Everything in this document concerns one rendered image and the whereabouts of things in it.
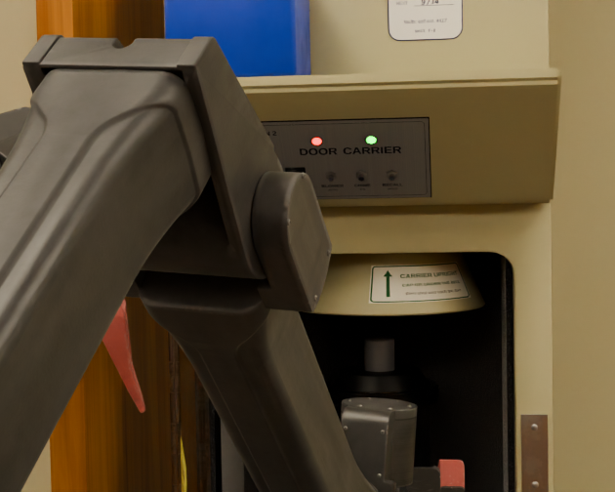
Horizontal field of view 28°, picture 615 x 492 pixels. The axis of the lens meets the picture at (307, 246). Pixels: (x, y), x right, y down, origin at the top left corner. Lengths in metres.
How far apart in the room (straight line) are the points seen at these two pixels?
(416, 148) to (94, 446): 0.35
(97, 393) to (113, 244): 0.59
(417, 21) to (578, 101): 0.47
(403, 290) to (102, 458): 0.29
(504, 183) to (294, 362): 0.38
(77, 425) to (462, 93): 0.40
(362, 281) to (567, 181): 0.46
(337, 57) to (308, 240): 0.49
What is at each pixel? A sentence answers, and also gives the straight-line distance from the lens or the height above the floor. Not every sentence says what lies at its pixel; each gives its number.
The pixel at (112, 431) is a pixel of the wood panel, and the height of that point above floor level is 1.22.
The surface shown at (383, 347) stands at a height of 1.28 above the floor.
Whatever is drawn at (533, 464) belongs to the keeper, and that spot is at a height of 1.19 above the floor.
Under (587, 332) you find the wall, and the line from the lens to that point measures 1.47.
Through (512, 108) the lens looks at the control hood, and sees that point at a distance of 0.93.
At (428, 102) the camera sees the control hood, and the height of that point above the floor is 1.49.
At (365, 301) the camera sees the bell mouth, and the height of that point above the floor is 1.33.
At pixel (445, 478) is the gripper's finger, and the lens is 1.04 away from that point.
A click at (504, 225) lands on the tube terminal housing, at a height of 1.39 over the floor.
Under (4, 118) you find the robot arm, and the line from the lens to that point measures 0.88.
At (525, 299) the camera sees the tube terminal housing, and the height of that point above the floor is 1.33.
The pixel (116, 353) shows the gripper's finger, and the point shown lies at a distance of 0.82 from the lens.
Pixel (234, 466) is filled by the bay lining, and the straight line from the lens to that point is 1.16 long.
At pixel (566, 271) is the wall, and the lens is 1.46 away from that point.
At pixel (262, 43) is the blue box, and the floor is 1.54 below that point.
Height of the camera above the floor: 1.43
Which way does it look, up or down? 3 degrees down
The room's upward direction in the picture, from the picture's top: 1 degrees counter-clockwise
